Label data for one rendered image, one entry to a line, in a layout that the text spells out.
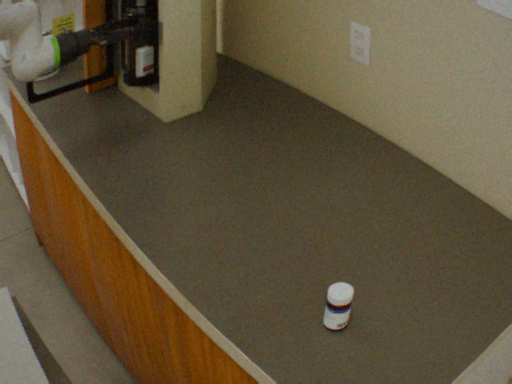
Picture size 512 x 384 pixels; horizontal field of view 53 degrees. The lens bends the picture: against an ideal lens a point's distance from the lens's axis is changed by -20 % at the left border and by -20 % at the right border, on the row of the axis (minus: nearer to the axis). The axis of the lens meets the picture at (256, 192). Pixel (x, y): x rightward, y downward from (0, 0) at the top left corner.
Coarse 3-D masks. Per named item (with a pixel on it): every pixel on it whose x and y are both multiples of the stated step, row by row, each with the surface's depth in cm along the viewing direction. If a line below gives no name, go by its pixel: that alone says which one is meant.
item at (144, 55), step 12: (132, 24) 147; (156, 24) 152; (144, 36) 150; (156, 36) 153; (132, 48) 151; (144, 48) 152; (132, 60) 153; (144, 60) 154; (132, 72) 155; (144, 72) 156
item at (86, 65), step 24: (48, 0) 147; (72, 0) 151; (96, 0) 156; (48, 24) 151; (72, 24) 156; (96, 24) 160; (96, 48) 165; (48, 72) 160; (72, 72) 164; (96, 72) 169
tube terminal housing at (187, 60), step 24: (168, 0) 138; (192, 0) 142; (216, 0) 162; (168, 24) 142; (192, 24) 146; (216, 24) 167; (120, 48) 168; (168, 48) 145; (192, 48) 150; (216, 48) 171; (168, 72) 149; (192, 72) 154; (216, 72) 176; (144, 96) 163; (168, 96) 153; (192, 96) 158; (168, 120) 157
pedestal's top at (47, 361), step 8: (16, 304) 98; (24, 312) 97; (24, 320) 95; (24, 328) 93; (32, 328) 93; (32, 336) 92; (32, 344) 90; (40, 344) 90; (40, 352) 89; (48, 352) 89; (40, 360) 87; (48, 360) 87; (48, 368) 86; (56, 368) 86; (48, 376) 84; (56, 376) 84; (64, 376) 85
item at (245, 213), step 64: (64, 128) 157; (128, 128) 155; (192, 128) 154; (256, 128) 154; (320, 128) 154; (128, 192) 130; (192, 192) 130; (256, 192) 130; (320, 192) 130; (384, 192) 130; (448, 192) 130; (192, 256) 113; (256, 256) 113; (320, 256) 113; (384, 256) 113; (448, 256) 111; (192, 320) 104; (256, 320) 99; (320, 320) 99; (384, 320) 98; (448, 320) 96
